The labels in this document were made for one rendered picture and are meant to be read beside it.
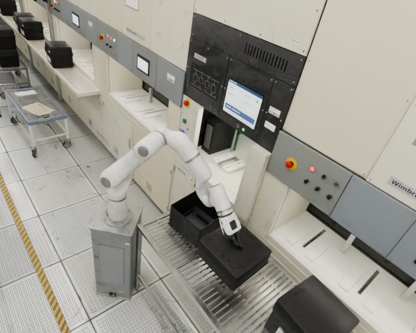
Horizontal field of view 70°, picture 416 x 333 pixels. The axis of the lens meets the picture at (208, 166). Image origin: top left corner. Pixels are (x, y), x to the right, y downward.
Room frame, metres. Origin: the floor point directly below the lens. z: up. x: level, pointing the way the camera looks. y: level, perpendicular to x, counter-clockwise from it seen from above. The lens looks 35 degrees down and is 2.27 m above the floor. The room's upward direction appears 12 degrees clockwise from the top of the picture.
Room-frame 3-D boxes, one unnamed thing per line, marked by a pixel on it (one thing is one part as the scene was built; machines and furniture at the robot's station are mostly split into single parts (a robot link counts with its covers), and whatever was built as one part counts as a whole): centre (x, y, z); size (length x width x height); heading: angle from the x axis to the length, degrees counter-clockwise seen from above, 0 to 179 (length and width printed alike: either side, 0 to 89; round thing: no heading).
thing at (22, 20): (4.48, 3.00, 0.93); 0.30 x 0.28 x 0.26; 49
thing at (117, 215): (1.36, 0.53, 0.85); 0.19 x 0.19 x 0.18
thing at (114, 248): (1.36, 0.53, 0.38); 0.28 x 0.28 x 0.76; 1
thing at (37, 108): (3.02, 2.10, 0.47); 0.31 x 0.23 x 0.02; 68
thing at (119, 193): (1.40, 0.52, 1.07); 0.19 x 0.12 x 0.24; 164
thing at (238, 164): (2.08, -0.16, 0.89); 0.22 x 0.21 x 0.04; 136
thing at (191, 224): (1.42, 0.00, 0.85); 0.28 x 0.28 x 0.17; 55
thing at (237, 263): (1.07, -0.23, 1.02); 0.29 x 0.29 x 0.13; 49
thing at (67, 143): (3.16, 2.22, 0.24); 0.97 x 0.52 x 0.48; 49
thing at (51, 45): (3.66, 2.13, 0.93); 0.30 x 0.28 x 0.26; 44
